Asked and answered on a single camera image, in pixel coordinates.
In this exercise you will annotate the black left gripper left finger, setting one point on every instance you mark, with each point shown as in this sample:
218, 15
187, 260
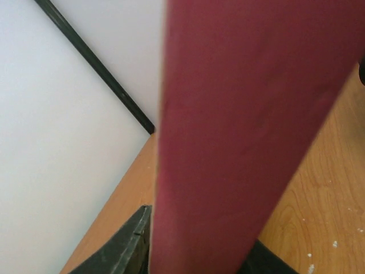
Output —
126, 252

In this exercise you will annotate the pink picture frame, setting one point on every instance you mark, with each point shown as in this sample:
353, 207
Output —
246, 86

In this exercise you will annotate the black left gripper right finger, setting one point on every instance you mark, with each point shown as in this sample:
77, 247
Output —
261, 260

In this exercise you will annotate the black enclosure post left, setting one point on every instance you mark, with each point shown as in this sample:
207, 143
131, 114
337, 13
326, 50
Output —
79, 44

